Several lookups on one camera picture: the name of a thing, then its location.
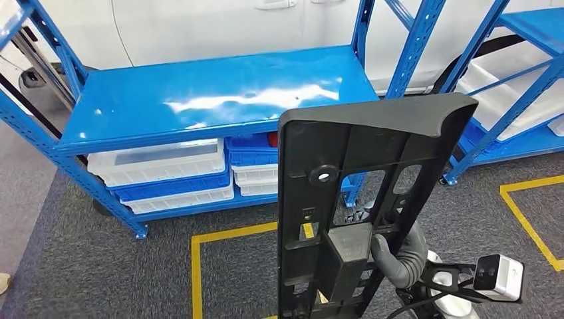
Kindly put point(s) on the red object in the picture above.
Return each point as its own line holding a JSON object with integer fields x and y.
{"x": 273, "y": 140}

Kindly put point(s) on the white car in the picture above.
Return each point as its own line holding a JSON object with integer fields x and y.
{"x": 198, "y": 31}

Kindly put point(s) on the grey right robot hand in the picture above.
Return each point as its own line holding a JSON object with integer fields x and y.
{"x": 403, "y": 268}

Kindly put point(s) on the black plastic license plate bracket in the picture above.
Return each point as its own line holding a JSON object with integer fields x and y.
{"x": 317, "y": 141}

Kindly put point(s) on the yellow floor tape square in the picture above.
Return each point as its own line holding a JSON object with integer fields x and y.
{"x": 196, "y": 273}
{"x": 524, "y": 220}

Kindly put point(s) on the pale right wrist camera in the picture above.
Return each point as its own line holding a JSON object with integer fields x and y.
{"x": 502, "y": 277}

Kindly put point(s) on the blue metal shelf rack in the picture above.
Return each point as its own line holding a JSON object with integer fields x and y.
{"x": 198, "y": 97}
{"x": 528, "y": 145}

